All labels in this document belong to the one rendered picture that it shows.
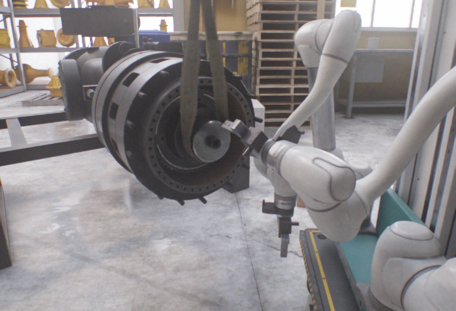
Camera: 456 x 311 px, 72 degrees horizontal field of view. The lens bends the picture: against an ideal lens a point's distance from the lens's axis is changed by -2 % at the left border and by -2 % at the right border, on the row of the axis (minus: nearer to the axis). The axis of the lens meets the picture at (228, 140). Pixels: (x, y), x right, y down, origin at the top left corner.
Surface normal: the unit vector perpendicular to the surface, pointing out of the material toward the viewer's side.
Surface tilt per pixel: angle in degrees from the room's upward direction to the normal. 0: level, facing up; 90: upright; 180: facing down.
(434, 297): 69
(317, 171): 58
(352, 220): 95
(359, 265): 0
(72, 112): 124
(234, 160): 49
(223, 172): 30
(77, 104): 109
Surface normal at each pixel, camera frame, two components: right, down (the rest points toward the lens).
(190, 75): 0.08, 0.31
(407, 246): -0.54, -0.41
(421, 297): -0.88, -0.43
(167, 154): 0.51, 0.25
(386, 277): -0.98, 0.01
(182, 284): 0.00, -0.96
